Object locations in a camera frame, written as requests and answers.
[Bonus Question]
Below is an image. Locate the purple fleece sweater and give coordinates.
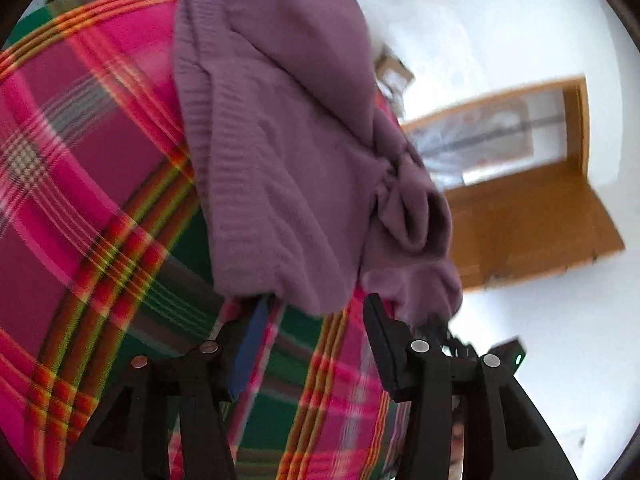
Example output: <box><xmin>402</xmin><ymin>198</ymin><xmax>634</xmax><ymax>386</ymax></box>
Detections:
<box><xmin>174</xmin><ymin>0</ymin><xmax>462</xmax><ymax>326</ymax></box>

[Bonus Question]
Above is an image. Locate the wooden door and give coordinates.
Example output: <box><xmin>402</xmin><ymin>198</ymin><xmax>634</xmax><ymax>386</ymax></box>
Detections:
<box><xmin>441</xmin><ymin>159</ymin><xmax>626</xmax><ymax>294</ymax></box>

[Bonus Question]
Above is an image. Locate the pink plaid bed cover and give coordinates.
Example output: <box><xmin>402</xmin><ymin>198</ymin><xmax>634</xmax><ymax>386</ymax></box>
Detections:
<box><xmin>1</xmin><ymin>0</ymin><xmax>408</xmax><ymax>479</ymax></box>

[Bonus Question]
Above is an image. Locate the brown cardboard box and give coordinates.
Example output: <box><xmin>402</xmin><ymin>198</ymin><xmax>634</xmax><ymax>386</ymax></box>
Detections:
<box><xmin>374</xmin><ymin>44</ymin><xmax>414</xmax><ymax>107</ymax></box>

